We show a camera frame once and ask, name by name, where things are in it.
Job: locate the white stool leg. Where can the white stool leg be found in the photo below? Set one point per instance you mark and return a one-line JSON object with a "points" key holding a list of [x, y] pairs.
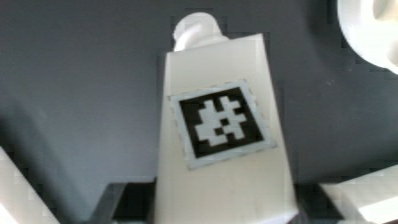
{"points": [[225, 180]]}

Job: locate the white front fence bar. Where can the white front fence bar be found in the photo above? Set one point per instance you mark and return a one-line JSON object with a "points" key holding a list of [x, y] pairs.
{"points": [[24, 209]]}

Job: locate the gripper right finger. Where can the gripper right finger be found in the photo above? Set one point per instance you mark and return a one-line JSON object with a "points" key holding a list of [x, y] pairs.
{"points": [[317, 209]]}

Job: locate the white right fence bar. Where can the white right fence bar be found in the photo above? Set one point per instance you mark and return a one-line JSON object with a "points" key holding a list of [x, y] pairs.
{"points": [[365, 198]]}

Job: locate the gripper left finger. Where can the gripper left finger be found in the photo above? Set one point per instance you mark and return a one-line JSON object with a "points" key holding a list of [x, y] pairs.
{"points": [[125, 206]]}

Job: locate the white round stool seat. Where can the white round stool seat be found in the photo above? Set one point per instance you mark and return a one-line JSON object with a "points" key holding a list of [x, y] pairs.
{"points": [[369, 22]]}

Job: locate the white fence bar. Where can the white fence bar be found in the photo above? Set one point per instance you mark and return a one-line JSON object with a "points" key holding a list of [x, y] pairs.
{"points": [[365, 198], [24, 209]]}

